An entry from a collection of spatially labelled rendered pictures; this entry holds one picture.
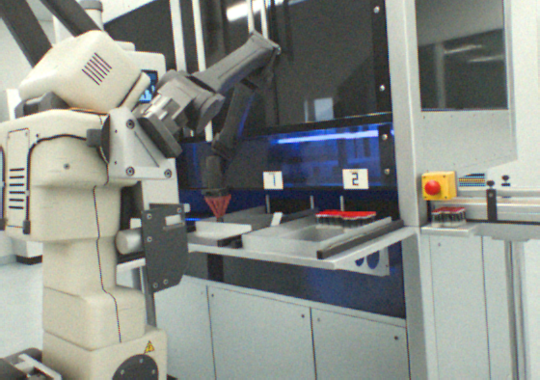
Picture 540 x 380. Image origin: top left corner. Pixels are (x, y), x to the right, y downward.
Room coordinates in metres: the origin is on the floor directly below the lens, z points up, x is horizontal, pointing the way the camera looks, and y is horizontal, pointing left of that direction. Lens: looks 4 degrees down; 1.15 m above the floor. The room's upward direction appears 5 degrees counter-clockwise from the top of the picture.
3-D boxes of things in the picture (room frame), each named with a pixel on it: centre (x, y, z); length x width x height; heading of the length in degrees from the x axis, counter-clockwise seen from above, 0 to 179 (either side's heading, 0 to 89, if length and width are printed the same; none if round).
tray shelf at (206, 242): (1.43, -0.02, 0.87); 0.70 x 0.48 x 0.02; 48
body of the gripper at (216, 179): (1.56, 0.18, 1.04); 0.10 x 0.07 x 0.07; 154
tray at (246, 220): (1.60, 0.06, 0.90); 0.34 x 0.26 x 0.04; 138
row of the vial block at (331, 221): (1.36, -0.19, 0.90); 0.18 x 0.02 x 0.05; 48
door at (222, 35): (1.80, 0.13, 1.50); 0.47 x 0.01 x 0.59; 48
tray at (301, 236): (1.28, -0.12, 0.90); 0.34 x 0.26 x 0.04; 138
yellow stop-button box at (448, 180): (1.29, -0.46, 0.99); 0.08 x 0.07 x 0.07; 138
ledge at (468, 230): (1.31, -0.50, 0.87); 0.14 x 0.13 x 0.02; 138
